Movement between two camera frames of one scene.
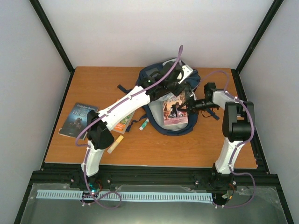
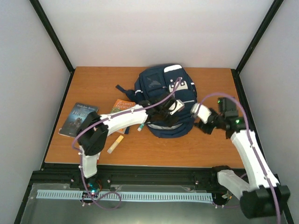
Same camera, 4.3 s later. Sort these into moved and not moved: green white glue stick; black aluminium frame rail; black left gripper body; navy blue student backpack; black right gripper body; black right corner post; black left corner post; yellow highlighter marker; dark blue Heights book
Moved: navy blue student backpack; black left gripper body; black right gripper body
Not moved: dark blue Heights book; black left corner post; green white glue stick; black aluminium frame rail; yellow highlighter marker; black right corner post
